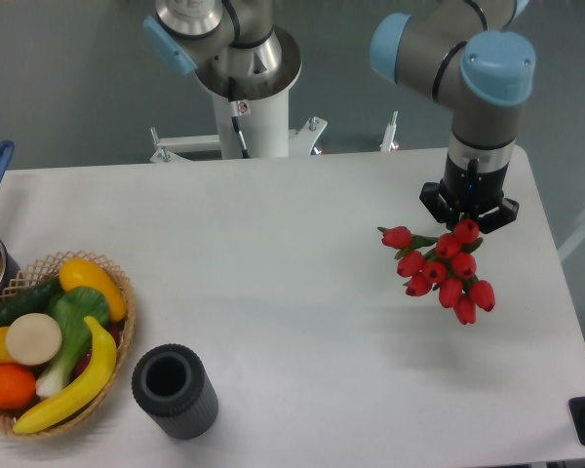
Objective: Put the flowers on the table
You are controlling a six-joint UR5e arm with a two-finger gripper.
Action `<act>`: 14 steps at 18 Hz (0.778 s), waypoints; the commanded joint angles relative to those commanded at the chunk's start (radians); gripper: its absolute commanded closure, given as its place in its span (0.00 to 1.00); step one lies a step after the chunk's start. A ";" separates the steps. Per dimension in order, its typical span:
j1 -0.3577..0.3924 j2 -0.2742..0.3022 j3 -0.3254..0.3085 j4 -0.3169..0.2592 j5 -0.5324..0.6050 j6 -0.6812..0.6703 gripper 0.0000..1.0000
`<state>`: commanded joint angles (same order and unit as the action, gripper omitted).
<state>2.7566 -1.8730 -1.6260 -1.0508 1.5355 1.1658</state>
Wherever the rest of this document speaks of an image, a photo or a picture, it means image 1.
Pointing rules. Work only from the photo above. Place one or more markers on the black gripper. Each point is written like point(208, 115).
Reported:
point(469, 190)

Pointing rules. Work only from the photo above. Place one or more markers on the red tulip bouquet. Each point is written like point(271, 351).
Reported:
point(444, 264)

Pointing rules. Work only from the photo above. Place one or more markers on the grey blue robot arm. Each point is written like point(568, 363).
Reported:
point(462, 56)

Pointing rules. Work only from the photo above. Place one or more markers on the dark grey ribbed vase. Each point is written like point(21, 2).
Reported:
point(170, 384)

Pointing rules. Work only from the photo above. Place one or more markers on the yellow mango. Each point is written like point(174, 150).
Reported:
point(79, 272)

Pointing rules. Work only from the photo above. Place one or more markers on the yellow banana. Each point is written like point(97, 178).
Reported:
point(80, 391)

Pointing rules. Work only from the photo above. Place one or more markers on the green bok choy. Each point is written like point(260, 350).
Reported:
point(69, 311)

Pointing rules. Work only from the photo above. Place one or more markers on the green cucumber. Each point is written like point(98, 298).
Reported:
point(31, 300)

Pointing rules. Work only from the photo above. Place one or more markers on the orange fruit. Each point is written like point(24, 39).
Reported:
point(17, 387)

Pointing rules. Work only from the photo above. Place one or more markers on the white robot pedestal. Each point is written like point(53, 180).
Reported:
point(250, 90)

